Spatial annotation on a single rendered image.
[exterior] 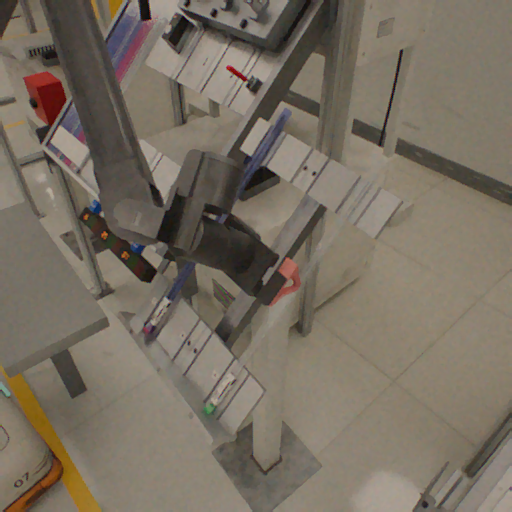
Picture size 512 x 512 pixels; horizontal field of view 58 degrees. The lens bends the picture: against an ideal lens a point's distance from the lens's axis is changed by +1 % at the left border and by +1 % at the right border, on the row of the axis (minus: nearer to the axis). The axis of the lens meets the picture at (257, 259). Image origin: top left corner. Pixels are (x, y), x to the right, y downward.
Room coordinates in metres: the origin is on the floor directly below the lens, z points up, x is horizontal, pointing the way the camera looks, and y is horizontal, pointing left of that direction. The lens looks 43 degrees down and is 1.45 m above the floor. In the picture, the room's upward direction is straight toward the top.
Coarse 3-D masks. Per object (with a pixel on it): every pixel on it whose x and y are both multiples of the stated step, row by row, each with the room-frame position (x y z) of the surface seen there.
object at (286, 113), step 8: (288, 112) 0.78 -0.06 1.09; (280, 120) 0.77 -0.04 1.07; (272, 128) 0.77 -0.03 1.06; (280, 128) 0.77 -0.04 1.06; (272, 136) 0.76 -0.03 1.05; (264, 144) 0.75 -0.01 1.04; (272, 144) 0.76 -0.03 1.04; (256, 152) 0.75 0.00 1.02; (264, 152) 0.74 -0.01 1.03; (256, 160) 0.74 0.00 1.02; (248, 168) 0.73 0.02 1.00; (256, 168) 0.73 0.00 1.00; (248, 176) 0.72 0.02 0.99; (240, 192) 0.71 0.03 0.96; (224, 216) 0.68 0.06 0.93; (192, 264) 0.63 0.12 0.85; (184, 272) 0.63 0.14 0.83; (176, 280) 0.62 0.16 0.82; (184, 280) 0.62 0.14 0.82; (176, 288) 0.61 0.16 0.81; (168, 296) 0.60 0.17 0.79; (152, 328) 0.57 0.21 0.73
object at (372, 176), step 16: (384, 160) 0.61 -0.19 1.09; (368, 176) 0.60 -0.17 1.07; (352, 208) 0.57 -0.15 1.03; (336, 224) 0.56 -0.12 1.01; (320, 256) 0.53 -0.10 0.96; (304, 272) 0.52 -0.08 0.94; (288, 304) 0.49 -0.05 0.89; (272, 320) 0.48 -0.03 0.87; (256, 336) 0.47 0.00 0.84; (240, 368) 0.43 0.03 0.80
